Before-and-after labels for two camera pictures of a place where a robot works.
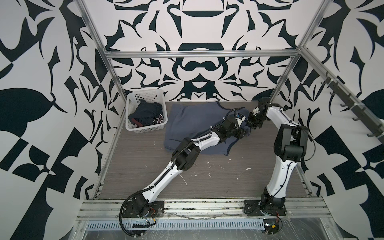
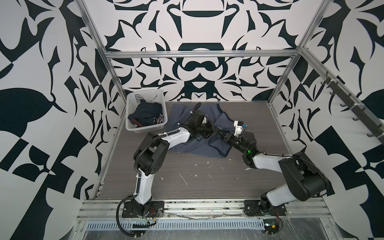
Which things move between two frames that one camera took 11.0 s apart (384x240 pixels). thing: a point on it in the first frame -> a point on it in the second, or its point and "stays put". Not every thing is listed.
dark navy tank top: (145, 112) stays put
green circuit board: (270, 226) stays put
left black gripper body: (237, 133) -> (206, 130)
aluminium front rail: (294, 208) stays put
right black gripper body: (255, 120) -> (237, 143)
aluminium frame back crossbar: (203, 52) stays put
